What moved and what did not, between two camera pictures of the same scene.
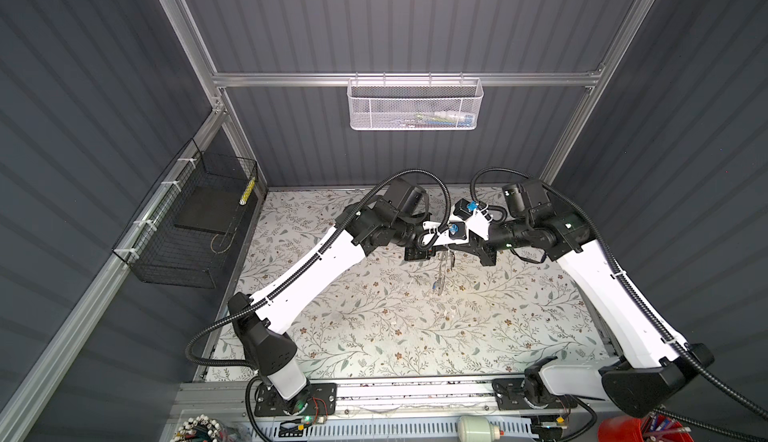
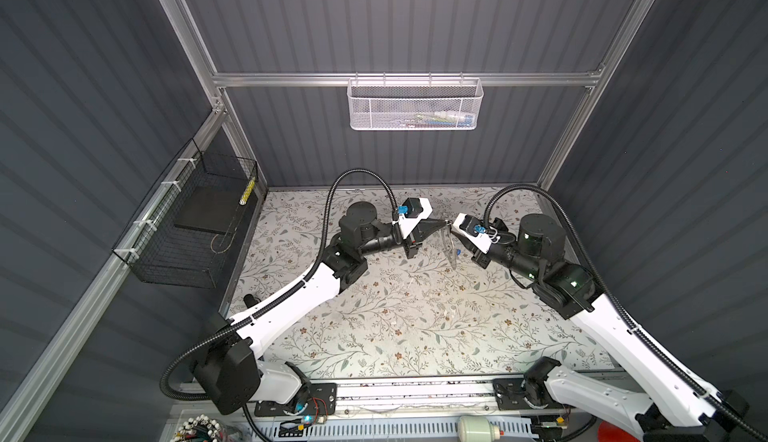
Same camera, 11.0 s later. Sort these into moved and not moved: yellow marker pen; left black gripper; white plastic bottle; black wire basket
Moved: left black gripper
Not moved: white plastic bottle; black wire basket; yellow marker pen
